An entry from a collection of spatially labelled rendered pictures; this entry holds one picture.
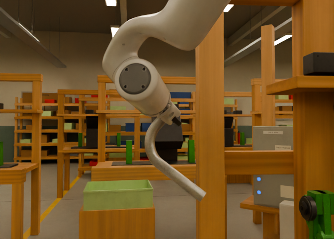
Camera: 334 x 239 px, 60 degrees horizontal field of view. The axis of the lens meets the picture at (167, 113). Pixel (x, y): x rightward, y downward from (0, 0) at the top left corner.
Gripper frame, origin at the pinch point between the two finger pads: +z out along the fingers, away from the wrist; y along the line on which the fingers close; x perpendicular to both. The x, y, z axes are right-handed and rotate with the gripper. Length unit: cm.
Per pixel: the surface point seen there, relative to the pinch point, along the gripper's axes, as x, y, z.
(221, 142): -6.0, -15.9, 24.1
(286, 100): -274, -28, 740
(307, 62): -47, -21, 23
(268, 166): -12, -34, 39
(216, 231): 18.9, -34.0, 29.2
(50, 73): 120, 642, 800
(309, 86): -37.4, -26.1, 15.2
